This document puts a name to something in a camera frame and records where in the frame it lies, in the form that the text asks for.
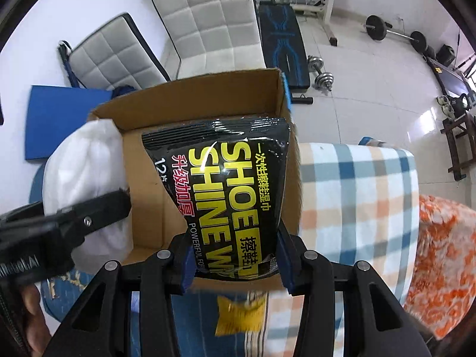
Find white soft plastic pack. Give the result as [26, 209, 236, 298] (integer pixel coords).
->
[42, 119, 133, 274]

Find yellow snack bag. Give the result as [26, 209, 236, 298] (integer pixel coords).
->
[214, 294, 267, 337]

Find black shoe shine wipes pack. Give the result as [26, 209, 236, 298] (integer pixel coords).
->
[141, 117, 290, 281]

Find person's left hand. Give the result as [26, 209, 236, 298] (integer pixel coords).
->
[21, 284, 52, 357]

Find blue striped bed cover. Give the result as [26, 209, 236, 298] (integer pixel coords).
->
[28, 163, 270, 357]

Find open cardboard box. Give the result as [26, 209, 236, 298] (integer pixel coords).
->
[88, 68, 303, 294]

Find plaid checkered blanket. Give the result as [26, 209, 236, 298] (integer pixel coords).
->
[265, 142, 420, 357]

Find blue foam mat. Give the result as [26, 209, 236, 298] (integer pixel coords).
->
[25, 85, 135, 160]

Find orange white floral blanket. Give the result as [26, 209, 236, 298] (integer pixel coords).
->
[404, 194, 476, 340]

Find left grey quilted cushion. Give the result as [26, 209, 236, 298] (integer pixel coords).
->
[68, 13, 170, 90]

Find grey quilted cushion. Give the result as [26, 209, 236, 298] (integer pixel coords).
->
[152, 0, 265, 80]
[68, 13, 170, 90]

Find chrome dumbbell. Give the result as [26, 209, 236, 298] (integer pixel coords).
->
[307, 55, 334, 92]

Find dark wooden stool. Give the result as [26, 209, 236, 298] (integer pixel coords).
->
[441, 111, 475, 181]

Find black blue workout bench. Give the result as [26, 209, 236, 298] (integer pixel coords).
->
[257, 0, 314, 105]

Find black treadmill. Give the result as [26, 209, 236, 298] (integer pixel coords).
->
[426, 57, 475, 107]

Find right grey quilted cushion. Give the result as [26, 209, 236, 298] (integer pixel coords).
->
[152, 0, 265, 80]

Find floor barbell black plates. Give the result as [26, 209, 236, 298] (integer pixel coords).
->
[363, 15, 428, 54]

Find white squat rack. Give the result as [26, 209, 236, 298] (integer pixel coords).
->
[287, 0, 338, 47]

